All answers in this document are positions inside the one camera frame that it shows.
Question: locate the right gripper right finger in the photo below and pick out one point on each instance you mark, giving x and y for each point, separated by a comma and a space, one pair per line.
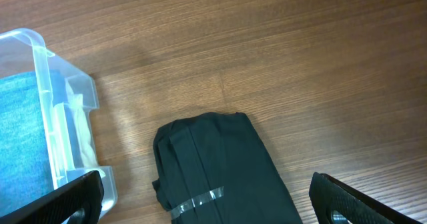
336, 202

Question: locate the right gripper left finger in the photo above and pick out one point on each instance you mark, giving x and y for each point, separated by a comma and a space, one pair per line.
79, 201

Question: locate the cream cloth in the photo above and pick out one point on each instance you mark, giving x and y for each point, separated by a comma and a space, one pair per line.
83, 133

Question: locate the blue denim jeans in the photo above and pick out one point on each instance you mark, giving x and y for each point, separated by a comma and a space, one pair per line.
25, 168

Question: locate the black garment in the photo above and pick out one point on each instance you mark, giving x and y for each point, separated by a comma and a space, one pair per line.
214, 168

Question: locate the clear plastic storage container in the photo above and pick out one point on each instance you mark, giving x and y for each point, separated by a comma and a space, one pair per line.
24, 50

